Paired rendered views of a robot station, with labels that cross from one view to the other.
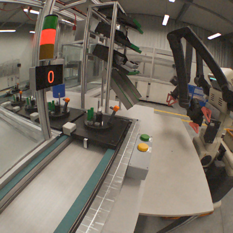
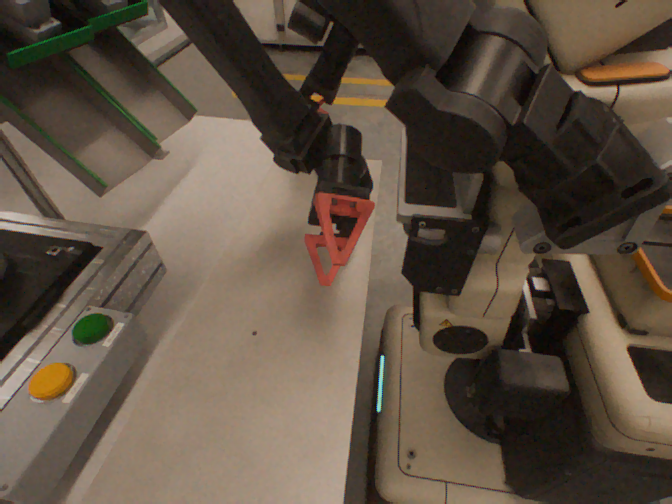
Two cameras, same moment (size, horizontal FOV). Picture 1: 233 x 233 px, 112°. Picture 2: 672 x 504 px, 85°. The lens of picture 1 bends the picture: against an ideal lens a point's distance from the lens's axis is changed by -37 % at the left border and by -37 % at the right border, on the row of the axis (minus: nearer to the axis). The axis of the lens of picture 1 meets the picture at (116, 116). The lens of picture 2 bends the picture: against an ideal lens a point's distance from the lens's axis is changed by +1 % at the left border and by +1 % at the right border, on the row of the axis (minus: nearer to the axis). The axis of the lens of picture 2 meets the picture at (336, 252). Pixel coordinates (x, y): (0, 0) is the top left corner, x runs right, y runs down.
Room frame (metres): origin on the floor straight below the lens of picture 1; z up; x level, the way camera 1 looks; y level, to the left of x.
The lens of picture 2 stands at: (0.16, -0.42, 1.36)
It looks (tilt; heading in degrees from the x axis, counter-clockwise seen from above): 46 degrees down; 356
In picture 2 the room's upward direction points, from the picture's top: straight up
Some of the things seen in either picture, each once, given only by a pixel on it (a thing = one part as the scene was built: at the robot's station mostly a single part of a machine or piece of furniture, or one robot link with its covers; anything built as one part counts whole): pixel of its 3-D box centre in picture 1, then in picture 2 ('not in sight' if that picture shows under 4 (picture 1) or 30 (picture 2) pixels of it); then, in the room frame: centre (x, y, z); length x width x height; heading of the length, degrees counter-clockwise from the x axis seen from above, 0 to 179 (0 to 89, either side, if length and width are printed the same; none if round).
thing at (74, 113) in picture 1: (56, 106); not in sight; (0.57, 0.32, 1.01); 0.24 x 0.24 x 0.13; 75
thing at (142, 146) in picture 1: (143, 147); (52, 382); (0.37, -0.11, 0.96); 0.04 x 0.04 x 0.02
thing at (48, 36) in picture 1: (47, 37); not in sight; (0.35, 0.24, 1.33); 0.05 x 0.05 x 0.05
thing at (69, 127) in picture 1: (69, 128); not in sight; (0.43, 0.20, 0.97); 0.05 x 0.05 x 0.04; 75
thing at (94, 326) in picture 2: (145, 138); (92, 329); (0.43, -0.13, 0.96); 0.04 x 0.04 x 0.02
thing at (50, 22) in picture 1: (50, 24); not in sight; (0.35, 0.24, 1.38); 0.05 x 0.05 x 0.05
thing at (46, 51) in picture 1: (46, 52); not in sight; (0.35, 0.24, 1.28); 0.05 x 0.05 x 0.05
